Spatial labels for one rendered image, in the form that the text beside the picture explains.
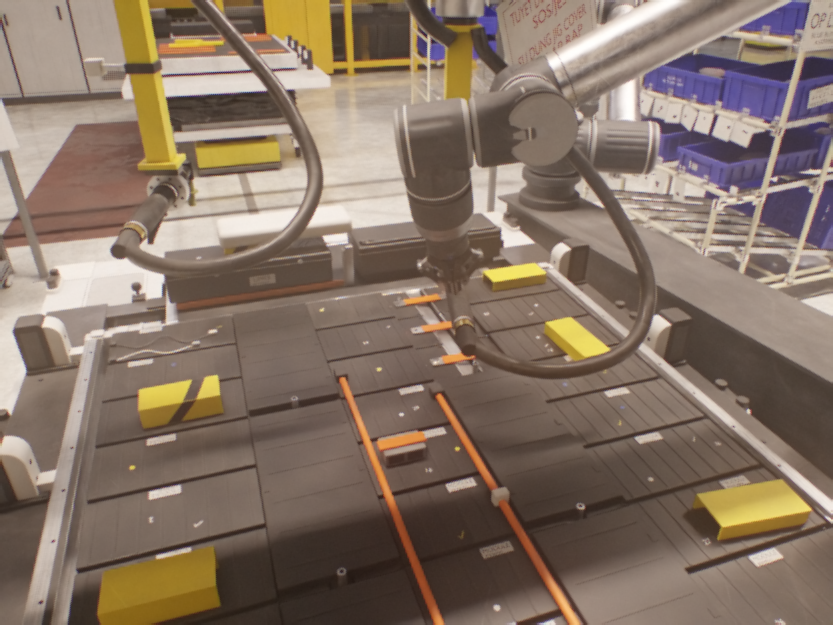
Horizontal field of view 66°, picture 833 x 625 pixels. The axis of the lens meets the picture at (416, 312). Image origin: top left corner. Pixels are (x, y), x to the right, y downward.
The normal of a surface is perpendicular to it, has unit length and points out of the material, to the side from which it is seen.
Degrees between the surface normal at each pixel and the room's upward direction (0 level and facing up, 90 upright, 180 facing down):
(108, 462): 0
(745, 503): 0
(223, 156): 90
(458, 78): 90
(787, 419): 90
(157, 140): 90
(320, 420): 0
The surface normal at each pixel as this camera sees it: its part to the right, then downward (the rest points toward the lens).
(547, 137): -0.01, 0.50
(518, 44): 0.69, 0.36
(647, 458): 0.00, -0.87
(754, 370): -0.90, 0.22
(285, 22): 0.32, 0.47
